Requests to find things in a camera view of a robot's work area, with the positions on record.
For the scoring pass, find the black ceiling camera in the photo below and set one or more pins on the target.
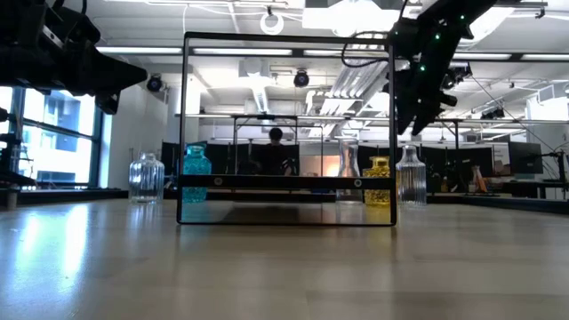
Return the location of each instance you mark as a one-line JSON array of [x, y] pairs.
[[301, 79], [154, 83], [462, 73]]

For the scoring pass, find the large window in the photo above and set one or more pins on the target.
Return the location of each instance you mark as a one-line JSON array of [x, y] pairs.
[[58, 146]]

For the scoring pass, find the grey post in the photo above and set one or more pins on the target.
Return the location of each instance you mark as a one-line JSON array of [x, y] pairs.
[[12, 200]]

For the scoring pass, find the teal embossed glass vase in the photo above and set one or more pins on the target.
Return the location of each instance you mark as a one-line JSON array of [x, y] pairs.
[[197, 166]]

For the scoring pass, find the black computer monitor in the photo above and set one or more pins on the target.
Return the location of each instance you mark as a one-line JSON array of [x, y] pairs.
[[526, 157]]

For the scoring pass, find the dark office desk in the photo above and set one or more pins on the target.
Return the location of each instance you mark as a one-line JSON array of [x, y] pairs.
[[533, 184]]

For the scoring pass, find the small orange object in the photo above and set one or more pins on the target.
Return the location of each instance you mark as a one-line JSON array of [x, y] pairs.
[[479, 180]]

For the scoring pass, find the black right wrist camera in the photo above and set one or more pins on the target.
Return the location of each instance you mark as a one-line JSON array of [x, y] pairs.
[[449, 99]]

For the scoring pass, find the tall clear glass vase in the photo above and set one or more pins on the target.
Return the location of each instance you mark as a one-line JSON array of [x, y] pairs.
[[349, 160]]

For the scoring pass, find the clear ribbed glass bottle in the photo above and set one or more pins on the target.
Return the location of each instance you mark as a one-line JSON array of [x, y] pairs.
[[411, 178]]

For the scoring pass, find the yellow embossed glass vase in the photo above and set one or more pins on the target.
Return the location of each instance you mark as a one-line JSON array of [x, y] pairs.
[[378, 169]]

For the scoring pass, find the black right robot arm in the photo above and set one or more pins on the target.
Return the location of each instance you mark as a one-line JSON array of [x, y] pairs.
[[449, 18]]

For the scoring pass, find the white ceiling light panel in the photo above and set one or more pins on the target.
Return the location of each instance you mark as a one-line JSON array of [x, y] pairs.
[[347, 18]]

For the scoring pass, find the black equipment rack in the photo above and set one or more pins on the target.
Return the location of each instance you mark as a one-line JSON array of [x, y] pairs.
[[9, 153]]

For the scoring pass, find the clear ribbed glass jar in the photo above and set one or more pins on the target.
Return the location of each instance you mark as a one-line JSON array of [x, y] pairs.
[[146, 182]]

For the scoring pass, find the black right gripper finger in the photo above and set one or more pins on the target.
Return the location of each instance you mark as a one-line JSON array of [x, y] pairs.
[[423, 117], [402, 109]]

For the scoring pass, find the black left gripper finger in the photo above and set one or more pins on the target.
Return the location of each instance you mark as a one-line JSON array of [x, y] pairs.
[[106, 73]]

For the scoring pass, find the white ribbed ceiling duct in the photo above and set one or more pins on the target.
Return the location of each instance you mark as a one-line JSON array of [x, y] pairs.
[[360, 80]]

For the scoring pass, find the black aluminium table frame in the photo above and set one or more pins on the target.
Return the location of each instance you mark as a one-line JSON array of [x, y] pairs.
[[80, 194]]

